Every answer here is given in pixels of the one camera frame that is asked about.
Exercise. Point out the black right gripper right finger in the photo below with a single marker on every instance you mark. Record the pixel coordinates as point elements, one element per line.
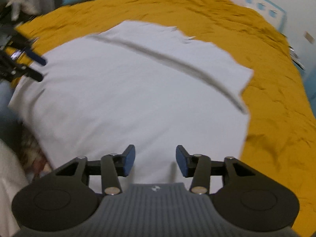
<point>197,167</point>

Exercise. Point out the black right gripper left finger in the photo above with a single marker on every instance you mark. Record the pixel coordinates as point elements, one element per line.
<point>114,166</point>

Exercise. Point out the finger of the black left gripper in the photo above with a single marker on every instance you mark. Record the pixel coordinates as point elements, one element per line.
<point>30,72</point>
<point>34,55</point>

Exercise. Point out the white small garment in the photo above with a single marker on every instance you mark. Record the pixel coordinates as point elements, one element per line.
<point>142,84</point>

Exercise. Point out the mustard yellow bed blanket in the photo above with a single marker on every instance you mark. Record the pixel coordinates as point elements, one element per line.
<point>281,137</point>

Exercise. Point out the white blue bed headboard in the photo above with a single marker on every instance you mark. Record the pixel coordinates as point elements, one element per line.
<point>272,13</point>

